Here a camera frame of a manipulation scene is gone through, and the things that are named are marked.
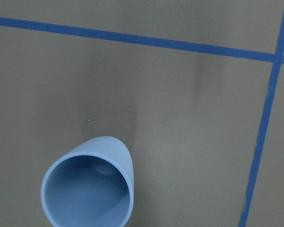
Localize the blue plastic cup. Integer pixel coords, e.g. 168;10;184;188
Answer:
40;136;134;227

